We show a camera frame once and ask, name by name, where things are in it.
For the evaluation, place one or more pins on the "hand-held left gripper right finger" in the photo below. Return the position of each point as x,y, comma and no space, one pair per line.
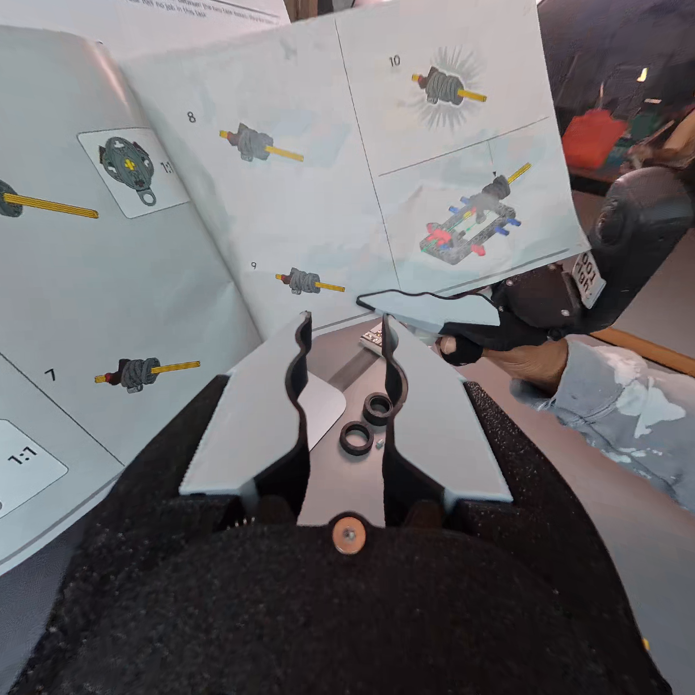
450,434

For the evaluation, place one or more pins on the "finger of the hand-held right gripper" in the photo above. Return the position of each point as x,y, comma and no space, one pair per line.
445,314

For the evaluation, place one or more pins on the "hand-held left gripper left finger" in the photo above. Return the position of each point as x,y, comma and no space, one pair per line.
244,429

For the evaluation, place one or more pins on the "toy instruction booklet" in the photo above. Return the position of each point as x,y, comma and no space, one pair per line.
244,190

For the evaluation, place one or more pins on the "person's right forearm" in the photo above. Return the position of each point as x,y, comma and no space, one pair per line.
613,412

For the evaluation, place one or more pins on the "grey desk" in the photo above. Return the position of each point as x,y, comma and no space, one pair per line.
668,570

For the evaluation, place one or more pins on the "person's right hand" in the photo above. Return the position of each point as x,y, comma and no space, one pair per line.
526,364

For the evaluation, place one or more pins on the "black rubber toy tire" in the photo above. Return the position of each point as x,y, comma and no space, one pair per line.
355,450
377,421

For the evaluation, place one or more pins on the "wood-edged grey table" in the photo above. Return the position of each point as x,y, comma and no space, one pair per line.
676,309

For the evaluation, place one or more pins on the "printed paper sheet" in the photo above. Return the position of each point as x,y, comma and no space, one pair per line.
217,8

